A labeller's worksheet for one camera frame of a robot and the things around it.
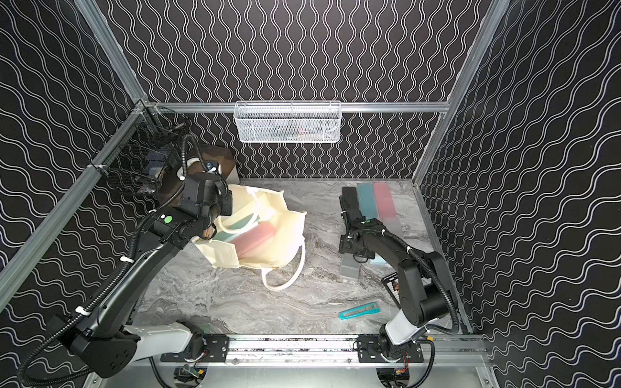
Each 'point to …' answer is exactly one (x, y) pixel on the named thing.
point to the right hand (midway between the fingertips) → (355, 249)
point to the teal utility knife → (366, 309)
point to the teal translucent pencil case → (367, 200)
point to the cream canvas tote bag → (272, 208)
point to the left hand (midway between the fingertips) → (219, 187)
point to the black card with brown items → (391, 283)
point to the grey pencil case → (349, 265)
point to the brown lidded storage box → (195, 159)
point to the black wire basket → (142, 153)
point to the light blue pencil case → (378, 260)
